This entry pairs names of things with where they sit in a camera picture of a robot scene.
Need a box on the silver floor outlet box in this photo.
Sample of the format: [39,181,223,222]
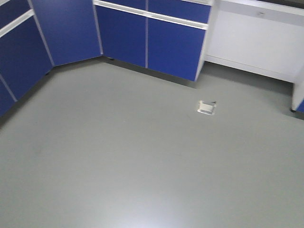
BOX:
[197,100,217,115]

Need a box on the blue center double cabinet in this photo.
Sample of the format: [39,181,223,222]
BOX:
[93,0,213,81]

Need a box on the blue angled corner cabinet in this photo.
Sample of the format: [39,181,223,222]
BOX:
[31,0,102,66]

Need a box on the blue left side cabinet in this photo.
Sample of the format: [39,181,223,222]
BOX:
[0,0,53,115]

